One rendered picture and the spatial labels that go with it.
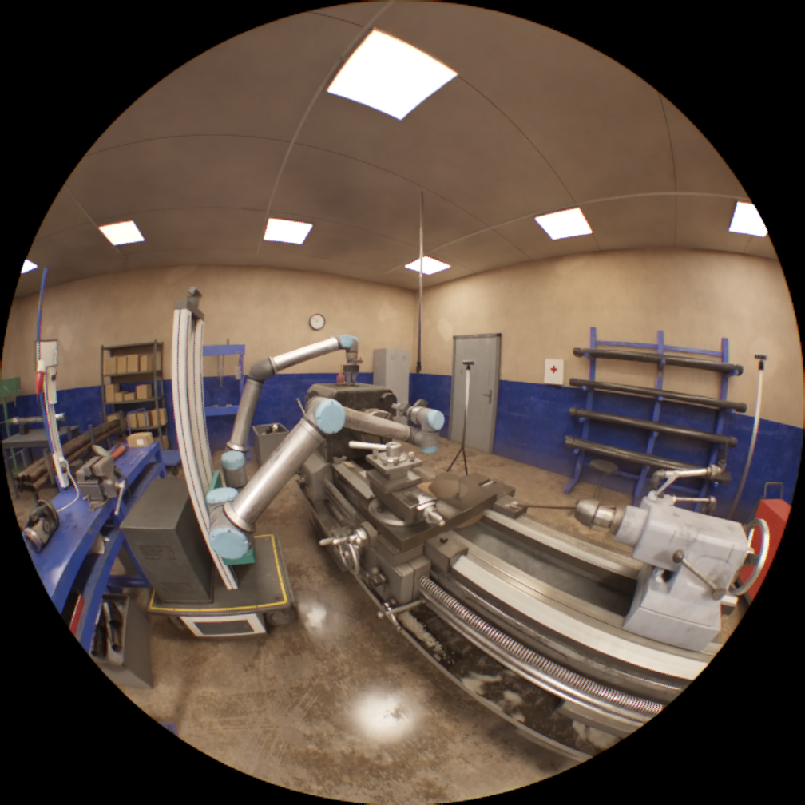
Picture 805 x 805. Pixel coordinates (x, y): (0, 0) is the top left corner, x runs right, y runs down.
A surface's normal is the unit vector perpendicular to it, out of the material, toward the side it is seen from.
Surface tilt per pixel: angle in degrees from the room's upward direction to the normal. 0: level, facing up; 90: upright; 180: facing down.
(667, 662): 36
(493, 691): 0
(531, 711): 0
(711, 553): 82
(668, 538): 85
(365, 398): 90
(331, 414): 85
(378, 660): 0
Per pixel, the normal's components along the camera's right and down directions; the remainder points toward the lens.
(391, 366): 0.59, 0.13
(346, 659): 0.03, -0.99
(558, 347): -0.81, 0.06
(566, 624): -0.45, -0.77
